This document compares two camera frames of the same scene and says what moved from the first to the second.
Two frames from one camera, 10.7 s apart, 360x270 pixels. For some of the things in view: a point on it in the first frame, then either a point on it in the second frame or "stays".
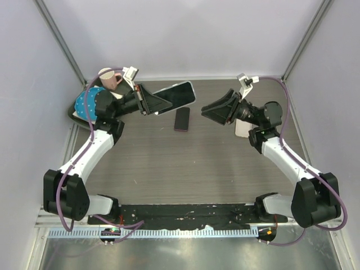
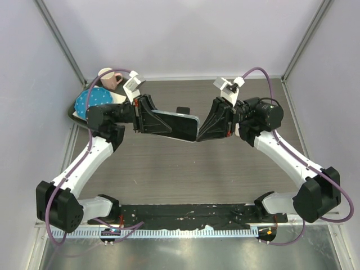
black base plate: (237, 216) stays
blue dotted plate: (80, 104) stays
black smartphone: (179, 95) → (184, 127)
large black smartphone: (179, 95) → (184, 127)
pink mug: (110, 80) stays
